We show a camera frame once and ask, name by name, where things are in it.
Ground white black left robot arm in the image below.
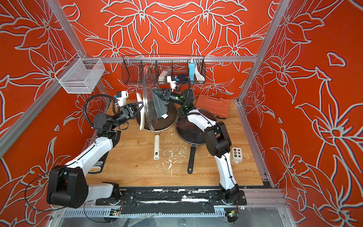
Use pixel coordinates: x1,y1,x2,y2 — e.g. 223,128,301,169
46,101,144,208

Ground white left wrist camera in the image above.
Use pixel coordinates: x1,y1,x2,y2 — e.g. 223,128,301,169
114,90,129,107

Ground grey cleaning cloth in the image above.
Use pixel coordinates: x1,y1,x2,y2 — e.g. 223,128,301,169
152,88,170,119

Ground silver packet in basket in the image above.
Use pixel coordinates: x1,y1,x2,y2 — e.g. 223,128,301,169
158,68,172,85

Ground brown pan with cream handle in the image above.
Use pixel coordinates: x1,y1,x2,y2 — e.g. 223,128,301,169
143,101,177,160

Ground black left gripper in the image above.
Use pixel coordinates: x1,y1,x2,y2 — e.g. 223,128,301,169
111,104,147,132

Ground black wire wall basket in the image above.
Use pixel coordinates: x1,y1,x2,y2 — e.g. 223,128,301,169
121,54,207,85

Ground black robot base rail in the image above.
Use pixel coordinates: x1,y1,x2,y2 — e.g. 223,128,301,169
95,186,247,216

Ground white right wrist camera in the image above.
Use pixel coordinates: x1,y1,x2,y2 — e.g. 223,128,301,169
166,76,179,90

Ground light blue box in basket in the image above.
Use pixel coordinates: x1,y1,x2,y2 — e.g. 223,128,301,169
188,59,195,84

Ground orange plastic tool case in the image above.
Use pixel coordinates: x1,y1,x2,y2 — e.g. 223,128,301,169
195,95,230,119

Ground white button control box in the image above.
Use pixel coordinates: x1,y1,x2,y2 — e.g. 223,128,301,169
231,147,244,164

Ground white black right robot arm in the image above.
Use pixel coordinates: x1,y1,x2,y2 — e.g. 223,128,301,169
153,89,239,204

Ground white cables in basket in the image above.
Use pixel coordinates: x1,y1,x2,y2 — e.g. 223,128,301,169
194,66,206,84

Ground dark blue round object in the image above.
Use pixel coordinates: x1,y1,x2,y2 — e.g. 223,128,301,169
177,74,190,85

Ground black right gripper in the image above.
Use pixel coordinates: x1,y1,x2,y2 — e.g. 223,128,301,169
153,91,187,109

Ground black lidded frying pan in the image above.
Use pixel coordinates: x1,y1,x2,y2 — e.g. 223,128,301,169
175,108,217,174

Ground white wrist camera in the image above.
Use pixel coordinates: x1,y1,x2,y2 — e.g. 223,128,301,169
166,76,179,90
114,90,129,107

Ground glass lid with cream handle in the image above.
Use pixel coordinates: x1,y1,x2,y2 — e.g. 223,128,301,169
137,66,158,132

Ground white wire mesh basket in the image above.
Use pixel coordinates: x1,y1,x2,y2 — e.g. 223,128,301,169
56,58,105,94

